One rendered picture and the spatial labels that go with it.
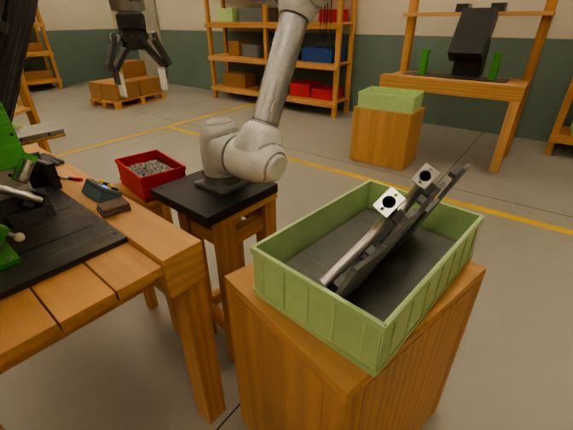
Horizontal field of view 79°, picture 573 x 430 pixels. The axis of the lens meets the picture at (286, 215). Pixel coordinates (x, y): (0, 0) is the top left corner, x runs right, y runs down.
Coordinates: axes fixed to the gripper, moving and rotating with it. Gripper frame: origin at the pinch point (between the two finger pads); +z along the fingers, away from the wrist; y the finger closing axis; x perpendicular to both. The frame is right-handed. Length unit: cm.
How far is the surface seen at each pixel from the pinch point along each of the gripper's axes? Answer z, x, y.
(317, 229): 43, -49, 25
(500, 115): 105, -15, 520
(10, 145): 17, 37, -31
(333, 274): 34, -71, 0
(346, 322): 41, -79, -5
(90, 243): 41, -1, -28
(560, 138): 109, -92, 461
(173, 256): 42, -26, -15
